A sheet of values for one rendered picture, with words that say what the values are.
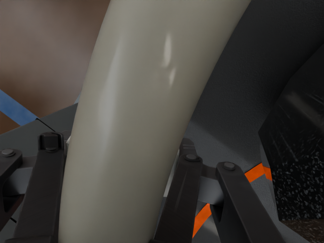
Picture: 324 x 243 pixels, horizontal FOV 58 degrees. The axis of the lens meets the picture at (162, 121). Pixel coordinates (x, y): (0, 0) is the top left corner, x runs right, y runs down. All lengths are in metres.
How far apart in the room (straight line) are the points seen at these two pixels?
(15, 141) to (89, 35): 0.61
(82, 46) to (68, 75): 0.15
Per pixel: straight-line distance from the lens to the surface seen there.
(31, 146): 0.87
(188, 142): 0.18
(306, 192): 0.64
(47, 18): 1.40
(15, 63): 1.50
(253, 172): 1.28
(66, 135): 0.18
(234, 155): 1.25
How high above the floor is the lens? 1.18
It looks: 71 degrees down
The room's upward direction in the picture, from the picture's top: 141 degrees counter-clockwise
